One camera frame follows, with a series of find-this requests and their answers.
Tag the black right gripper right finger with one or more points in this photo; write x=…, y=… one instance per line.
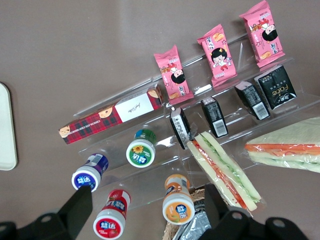
x=220, y=220

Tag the wrapped sandwich with green filling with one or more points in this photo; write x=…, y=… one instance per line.
x=225, y=172

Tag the cream rectangular tray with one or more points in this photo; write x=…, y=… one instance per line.
x=7, y=130

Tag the green gum bottle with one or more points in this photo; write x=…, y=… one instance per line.
x=140, y=152

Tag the blue gum bottle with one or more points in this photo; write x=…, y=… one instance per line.
x=87, y=177

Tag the small black snack packet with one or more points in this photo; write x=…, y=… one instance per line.
x=252, y=100
x=215, y=117
x=276, y=90
x=180, y=127

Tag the silver foil container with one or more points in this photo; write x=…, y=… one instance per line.
x=197, y=220

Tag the red plaid cookie box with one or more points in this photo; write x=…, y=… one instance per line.
x=100, y=122

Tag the clear acrylic tiered stand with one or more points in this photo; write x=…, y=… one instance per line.
x=142, y=175

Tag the red gum bottle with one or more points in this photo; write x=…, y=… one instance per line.
x=110, y=220

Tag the pink cartoon snack packet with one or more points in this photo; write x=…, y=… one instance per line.
x=262, y=35
x=218, y=57
x=175, y=80

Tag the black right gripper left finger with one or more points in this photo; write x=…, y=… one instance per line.
x=75, y=212

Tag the oval wicker basket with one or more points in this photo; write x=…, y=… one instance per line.
x=198, y=193

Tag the sandwich with orange filling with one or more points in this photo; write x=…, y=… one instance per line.
x=295, y=140

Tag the orange gum bottle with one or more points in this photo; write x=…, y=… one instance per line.
x=177, y=207

